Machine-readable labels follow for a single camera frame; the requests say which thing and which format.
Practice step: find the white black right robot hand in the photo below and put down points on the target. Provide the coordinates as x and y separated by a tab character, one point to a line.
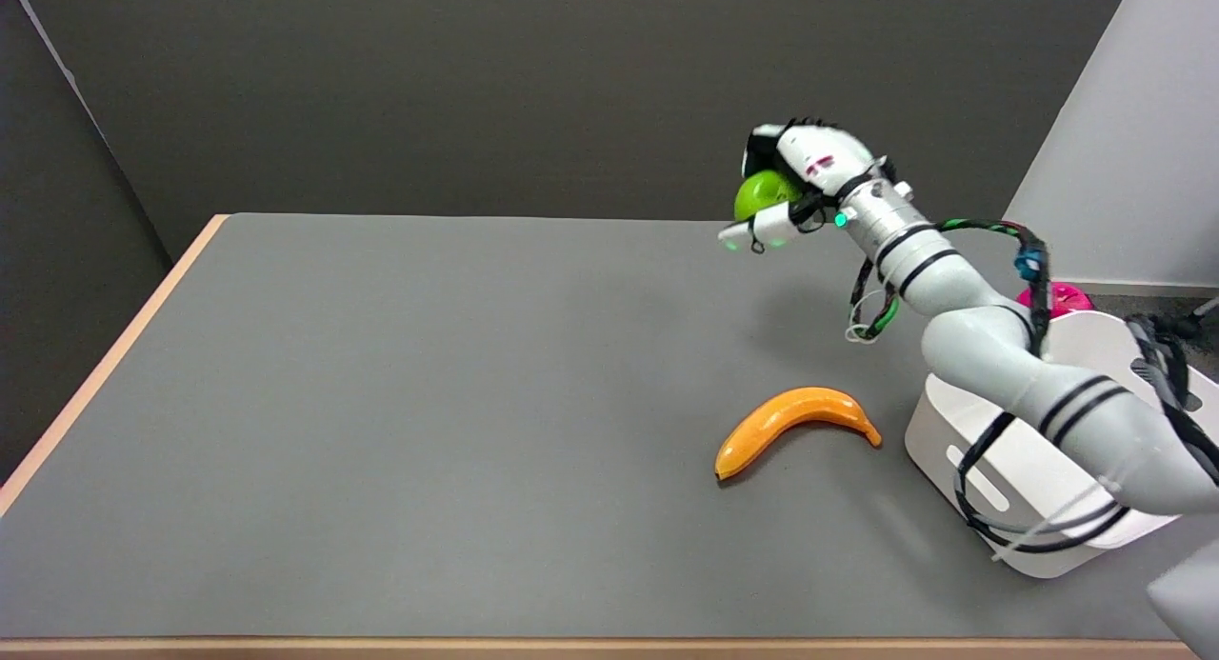
819	160

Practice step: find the yellow banana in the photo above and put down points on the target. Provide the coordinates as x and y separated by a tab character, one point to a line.
771	427

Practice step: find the white plastic basket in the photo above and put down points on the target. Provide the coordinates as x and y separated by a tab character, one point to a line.
1029	470

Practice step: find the black chair caster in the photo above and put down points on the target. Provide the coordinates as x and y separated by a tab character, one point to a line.
1195	323

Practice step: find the green apple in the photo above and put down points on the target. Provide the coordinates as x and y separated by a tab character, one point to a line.
757	195

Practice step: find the red apple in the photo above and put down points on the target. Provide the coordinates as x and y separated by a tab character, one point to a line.
1071	300

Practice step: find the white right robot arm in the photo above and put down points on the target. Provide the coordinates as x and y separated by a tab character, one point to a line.
981	341

